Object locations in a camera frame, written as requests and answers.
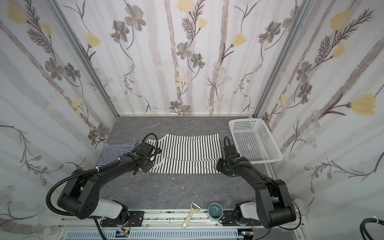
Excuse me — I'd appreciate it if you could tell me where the blue white striped tank top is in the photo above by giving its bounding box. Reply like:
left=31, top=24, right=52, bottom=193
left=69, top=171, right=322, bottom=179
left=96, top=142, right=138, bottom=168

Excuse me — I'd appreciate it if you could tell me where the aluminium mounting rail frame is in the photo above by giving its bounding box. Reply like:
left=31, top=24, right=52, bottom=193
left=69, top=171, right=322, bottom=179
left=52, top=209, right=310, bottom=240

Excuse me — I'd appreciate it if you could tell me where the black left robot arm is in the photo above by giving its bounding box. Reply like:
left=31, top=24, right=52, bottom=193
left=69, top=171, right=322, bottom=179
left=57, top=143, right=162, bottom=226

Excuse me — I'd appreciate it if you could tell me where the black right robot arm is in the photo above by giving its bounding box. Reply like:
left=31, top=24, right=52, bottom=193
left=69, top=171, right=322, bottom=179
left=216, top=145, right=297, bottom=229

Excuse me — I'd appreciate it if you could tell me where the teal ceramic mug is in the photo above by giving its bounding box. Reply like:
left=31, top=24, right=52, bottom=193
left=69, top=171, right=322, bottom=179
left=207, top=203, right=224, bottom=222

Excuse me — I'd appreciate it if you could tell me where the black cable bottom right corner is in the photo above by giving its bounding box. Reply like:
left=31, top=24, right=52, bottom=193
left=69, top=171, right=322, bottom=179
left=359, top=217, right=384, bottom=240

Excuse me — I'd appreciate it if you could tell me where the cream vegetable peeler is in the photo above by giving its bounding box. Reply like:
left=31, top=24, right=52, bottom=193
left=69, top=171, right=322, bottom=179
left=182, top=202, right=202, bottom=230

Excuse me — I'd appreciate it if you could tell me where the black white striped tank top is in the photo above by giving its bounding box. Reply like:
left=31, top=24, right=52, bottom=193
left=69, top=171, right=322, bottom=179
left=150, top=134, right=222, bottom=174

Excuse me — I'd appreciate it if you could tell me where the clear jar with metal lid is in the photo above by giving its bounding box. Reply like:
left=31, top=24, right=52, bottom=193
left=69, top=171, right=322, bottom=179
left=294, top=199, right=310, bottom=216

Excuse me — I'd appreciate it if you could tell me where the black corrugated cable conduit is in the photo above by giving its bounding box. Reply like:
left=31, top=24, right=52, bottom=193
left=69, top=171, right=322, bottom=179
left=45, top=163, right=121, bottom=240

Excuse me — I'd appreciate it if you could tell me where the white plastic laundry basket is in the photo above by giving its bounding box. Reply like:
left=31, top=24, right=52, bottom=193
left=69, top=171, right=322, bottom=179
left=229, top=118, right=283, bottom=165

